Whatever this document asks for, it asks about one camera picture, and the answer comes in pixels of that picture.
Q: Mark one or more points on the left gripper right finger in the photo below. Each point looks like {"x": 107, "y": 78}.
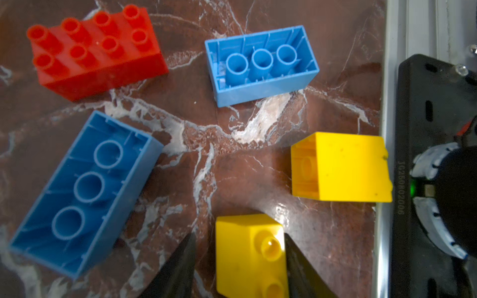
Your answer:
{"x": 303, "y": 279}

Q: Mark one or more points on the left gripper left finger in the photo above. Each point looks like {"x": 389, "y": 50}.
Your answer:
{"x": 175, "y": 278}

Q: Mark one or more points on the yellow small brick front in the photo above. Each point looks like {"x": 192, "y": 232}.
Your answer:
{"x": 250, "y": 257}

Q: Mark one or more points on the yellow tall brick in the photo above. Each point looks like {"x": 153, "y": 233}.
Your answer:
{"x": 341, "y": 168}

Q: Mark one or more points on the blue brick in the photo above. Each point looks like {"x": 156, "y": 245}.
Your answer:
{"x": 260, "y": 65}
{"x": 80, "y": 213}

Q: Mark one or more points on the red brick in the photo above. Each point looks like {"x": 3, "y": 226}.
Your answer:
{"x": 78, "y": 59}

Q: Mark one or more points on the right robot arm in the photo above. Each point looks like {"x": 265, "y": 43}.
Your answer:
{"x": 445, "y": 198}

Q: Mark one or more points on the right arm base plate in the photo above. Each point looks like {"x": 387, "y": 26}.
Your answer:
{"x": 433, "y": 102}

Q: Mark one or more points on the aluminium front rail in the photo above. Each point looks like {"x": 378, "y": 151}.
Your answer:
{"x": 443, "y": 30}

